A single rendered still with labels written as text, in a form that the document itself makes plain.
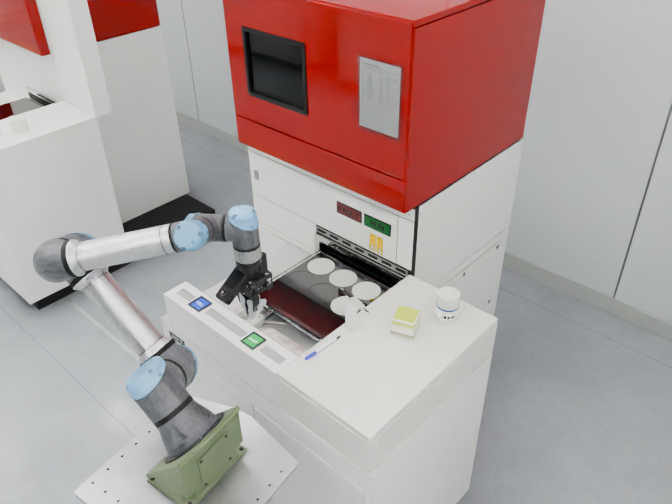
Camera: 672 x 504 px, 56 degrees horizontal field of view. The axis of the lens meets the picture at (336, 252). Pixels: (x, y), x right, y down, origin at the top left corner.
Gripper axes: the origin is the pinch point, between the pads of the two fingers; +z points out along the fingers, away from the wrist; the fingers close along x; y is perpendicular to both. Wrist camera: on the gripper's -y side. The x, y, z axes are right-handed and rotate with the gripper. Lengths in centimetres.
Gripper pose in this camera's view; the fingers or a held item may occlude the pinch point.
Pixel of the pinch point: (249, 316)
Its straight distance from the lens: 189.0
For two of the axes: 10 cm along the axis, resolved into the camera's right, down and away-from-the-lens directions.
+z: 0.2, 8.2, 5.7
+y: 6.9, -4.3, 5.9
